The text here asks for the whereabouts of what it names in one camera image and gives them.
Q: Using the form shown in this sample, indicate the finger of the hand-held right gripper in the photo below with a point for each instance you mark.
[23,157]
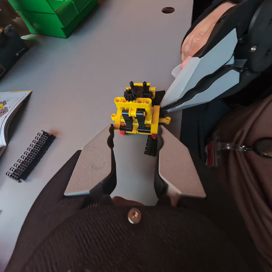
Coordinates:
[208,63]
[218,85]

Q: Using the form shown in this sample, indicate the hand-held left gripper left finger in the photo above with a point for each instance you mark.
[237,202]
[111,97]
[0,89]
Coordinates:
[93,165]

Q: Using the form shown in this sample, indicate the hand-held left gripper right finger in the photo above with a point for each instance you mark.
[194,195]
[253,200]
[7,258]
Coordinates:
[180,170]

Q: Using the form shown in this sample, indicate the black lego track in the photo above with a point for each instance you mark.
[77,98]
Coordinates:
[150,146]

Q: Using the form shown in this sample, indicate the yellow lego vehicle model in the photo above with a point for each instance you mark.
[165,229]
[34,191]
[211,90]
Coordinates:
[156,119]

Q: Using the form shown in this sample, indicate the person's right forearm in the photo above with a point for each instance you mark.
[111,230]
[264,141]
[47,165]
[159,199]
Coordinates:
[201,10]

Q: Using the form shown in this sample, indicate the loose black lego track strip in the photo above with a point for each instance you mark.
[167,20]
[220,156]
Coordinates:
[29,155]

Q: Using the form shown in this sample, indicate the lego instruction booklet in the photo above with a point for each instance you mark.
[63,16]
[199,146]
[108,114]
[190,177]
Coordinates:
[10,119]

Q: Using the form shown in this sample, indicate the person's right hand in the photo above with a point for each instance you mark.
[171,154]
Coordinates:
[197,36]

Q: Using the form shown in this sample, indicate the clear badge holder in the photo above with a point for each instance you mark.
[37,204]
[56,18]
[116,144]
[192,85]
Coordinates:
[212,153]

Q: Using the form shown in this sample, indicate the person's brown shirt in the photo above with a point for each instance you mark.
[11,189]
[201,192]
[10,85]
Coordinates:
[244,191]

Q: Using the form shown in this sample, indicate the black badge reel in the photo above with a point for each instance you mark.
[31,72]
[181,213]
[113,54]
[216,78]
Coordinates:
[263,146]

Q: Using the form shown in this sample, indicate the dark blurred object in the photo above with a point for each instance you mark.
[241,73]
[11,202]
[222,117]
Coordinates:
[10,51]

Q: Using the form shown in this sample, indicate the green box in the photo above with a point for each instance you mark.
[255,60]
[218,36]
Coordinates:
[53,19]

